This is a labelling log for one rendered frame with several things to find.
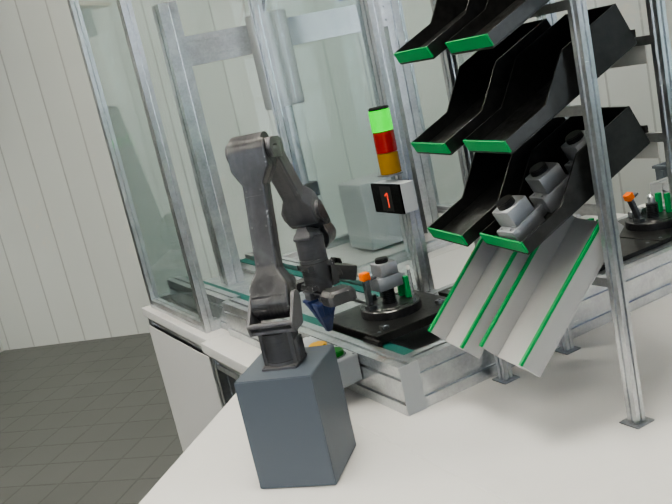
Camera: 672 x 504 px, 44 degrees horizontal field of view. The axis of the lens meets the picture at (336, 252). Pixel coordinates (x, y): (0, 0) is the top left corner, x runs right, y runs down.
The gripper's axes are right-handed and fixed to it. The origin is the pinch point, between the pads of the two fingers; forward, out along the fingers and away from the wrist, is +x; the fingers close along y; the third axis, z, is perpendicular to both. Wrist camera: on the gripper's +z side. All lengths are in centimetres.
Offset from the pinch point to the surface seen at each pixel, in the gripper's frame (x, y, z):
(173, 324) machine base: 19, 103, -2
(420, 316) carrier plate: 7.8, -0.2, 22.2
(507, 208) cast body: -21, -45, 13
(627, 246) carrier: 8, -9, 78
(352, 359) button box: 9.8, -3.3, 2.0
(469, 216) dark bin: -16.7, -26.9, 19.5
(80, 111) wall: -55, 422, 64
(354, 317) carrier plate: 7.8, 14.9, 14.3
